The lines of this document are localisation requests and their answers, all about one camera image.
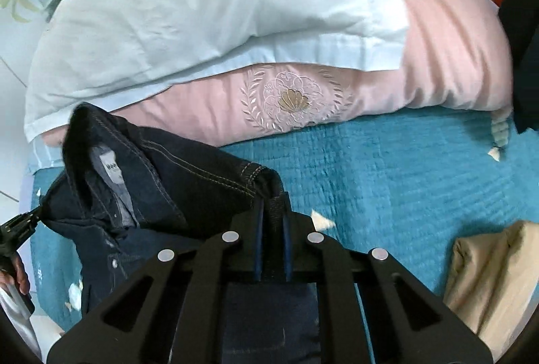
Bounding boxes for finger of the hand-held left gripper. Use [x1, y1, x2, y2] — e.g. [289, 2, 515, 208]
[0, 207, 45, 259]

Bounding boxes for person's left hand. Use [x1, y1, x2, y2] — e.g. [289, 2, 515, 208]
[0, 252, 31, 294]

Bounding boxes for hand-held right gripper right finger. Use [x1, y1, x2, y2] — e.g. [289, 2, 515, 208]
[281, 212, 493, 364]

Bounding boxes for teal striped pillow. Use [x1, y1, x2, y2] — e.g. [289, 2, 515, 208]
[26, 132, 68, 175]

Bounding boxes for folded tan pants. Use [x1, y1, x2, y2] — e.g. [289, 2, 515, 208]
[442, 220, 539, 350]

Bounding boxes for dark denim jacket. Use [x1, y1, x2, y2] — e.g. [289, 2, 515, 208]
[40, 103, 321, 364]

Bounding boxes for teal quilted bedspread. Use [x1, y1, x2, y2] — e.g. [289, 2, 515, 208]
[29, 107, 539, 331]

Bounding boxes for navy and yellow puffer jacket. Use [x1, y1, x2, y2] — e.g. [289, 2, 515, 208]
[499, 0, 539, 135]

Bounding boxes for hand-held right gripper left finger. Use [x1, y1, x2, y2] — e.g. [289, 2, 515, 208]
[46, 200, 270, 364]

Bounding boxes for white pillow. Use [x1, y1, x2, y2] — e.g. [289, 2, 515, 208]
[23, 0, 411, 143]

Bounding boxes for pink pillow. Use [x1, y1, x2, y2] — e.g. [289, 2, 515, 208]
[42, 0, 514, 148]

